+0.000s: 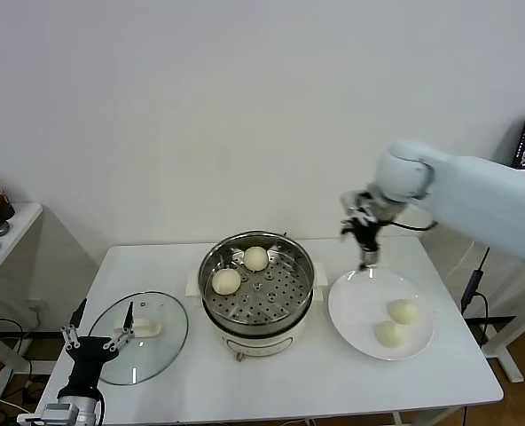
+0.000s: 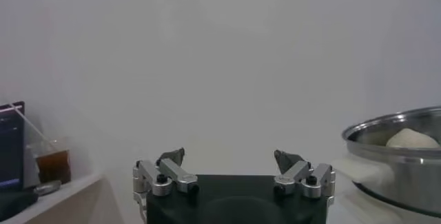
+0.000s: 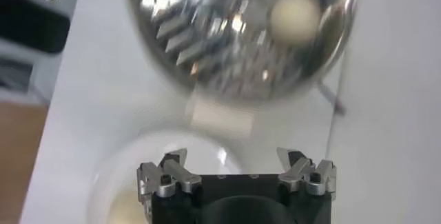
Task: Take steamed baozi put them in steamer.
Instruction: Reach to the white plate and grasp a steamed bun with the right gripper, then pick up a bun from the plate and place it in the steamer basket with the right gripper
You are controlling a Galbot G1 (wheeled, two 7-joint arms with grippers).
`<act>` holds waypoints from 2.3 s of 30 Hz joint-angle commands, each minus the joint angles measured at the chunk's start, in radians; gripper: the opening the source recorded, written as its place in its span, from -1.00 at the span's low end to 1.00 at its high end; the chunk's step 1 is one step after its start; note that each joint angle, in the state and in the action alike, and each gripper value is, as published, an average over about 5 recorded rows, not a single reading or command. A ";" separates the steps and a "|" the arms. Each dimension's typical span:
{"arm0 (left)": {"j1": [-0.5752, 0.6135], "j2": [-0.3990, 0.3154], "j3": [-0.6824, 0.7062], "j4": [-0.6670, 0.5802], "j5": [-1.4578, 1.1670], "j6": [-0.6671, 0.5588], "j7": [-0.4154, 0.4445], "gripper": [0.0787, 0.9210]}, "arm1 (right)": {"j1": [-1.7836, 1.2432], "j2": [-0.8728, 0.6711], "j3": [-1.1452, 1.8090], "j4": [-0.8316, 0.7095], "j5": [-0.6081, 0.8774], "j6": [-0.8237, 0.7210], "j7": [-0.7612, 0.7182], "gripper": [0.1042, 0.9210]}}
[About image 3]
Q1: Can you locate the stainless steel steamer basket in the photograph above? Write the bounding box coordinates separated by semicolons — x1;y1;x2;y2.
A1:
122;0;359;104

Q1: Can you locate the white steamed baozi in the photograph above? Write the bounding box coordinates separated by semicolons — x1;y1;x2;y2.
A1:
106;189;149;224
269;0;323;45

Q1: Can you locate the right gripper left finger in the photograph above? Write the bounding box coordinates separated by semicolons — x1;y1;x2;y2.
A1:
136;147;203;212

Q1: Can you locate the white round plate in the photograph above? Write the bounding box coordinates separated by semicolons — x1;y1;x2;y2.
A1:
88;132;242;224

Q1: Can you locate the black cooker power cord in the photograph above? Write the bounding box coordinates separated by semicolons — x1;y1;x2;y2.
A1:
315;80;347;116

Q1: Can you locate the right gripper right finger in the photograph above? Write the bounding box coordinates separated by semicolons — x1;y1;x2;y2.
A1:
276;147;338;201

